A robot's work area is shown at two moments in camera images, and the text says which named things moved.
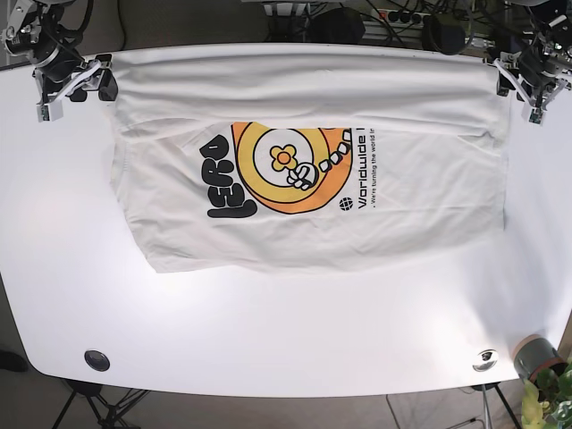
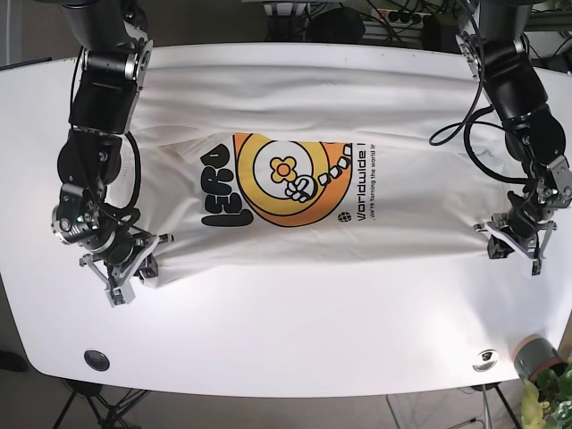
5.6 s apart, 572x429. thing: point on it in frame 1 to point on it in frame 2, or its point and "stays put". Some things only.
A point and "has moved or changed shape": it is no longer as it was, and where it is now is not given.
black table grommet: x=97 y=360 stays put
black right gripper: x=541 y=64 to x=545 y=193
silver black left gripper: x=57 y=62 to x=88 y=223
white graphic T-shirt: x=284 y=156 has moved or changed shape
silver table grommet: x=486 y=360 stays put
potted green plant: x=547 y=391 stays put
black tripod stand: x=106 y=413 stays put
